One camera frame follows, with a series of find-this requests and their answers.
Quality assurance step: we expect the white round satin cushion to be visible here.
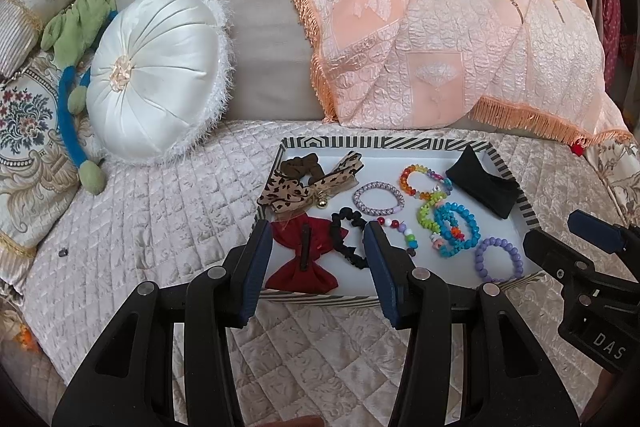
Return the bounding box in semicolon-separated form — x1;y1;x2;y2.
86;0;236;168

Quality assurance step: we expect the striped cardboard box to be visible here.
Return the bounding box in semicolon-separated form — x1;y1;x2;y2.
255;134;546;308

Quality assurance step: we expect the floral printed cloth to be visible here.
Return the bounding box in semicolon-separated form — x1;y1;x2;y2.
585;139;640;218

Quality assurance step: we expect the leopard print hair bow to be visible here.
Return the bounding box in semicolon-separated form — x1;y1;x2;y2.
257;150;364;223

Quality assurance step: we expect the lilac braided bracelet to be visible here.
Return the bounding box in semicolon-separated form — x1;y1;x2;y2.
353;182;405;216

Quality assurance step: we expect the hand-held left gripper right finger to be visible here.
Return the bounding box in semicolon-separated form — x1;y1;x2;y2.
363;219;588;427

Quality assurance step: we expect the green and blue plush toy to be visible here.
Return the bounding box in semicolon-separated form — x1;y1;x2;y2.
41;0;118;196

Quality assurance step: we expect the pastel mixed bead bracelet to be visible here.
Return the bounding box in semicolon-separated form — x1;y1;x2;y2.
429;232;453;258

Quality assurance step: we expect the blue bead bracelet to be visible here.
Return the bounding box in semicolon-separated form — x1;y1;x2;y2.
432;202;481;258

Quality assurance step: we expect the dark red hair bow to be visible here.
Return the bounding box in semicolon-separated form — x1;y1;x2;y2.
265;216;350;294

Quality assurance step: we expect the floral embroidered cushion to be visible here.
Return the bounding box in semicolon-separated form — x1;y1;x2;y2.
0;52;108;293

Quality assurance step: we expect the beige padded backrest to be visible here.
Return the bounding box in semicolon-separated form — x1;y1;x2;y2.
110;0;331;122

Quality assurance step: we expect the colourful patterned cloth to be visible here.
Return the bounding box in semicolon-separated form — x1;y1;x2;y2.
0;297;41;353

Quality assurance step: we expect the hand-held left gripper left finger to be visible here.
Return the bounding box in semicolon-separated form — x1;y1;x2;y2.
51;218;273;427

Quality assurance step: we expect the brown scrunchie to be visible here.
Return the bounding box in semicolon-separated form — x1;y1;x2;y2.
279;152;328;180

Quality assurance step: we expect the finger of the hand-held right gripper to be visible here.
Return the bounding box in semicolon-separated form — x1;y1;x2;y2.
522;229;608;293
567;209;640;258

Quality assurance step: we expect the rainbow bead bracelet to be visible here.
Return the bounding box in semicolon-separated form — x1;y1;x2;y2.
398;163;453;202

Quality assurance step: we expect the black furry cloth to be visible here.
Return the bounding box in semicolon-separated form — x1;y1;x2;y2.
445;145;521;221

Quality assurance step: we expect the green bead bracelet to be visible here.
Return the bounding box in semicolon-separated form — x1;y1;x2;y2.
417;192;448;233

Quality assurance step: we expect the black scrunchie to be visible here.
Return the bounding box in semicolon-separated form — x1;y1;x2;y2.
330;207;373;270

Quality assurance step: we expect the purple bead bracelet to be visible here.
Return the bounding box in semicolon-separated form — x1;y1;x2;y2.
474;237;525;284

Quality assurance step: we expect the peach fringed blanket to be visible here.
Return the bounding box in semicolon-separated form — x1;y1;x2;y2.
292;0;633;148

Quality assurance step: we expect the mixed colour bead strand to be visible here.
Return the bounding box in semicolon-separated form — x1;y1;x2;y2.
376;216;420;257

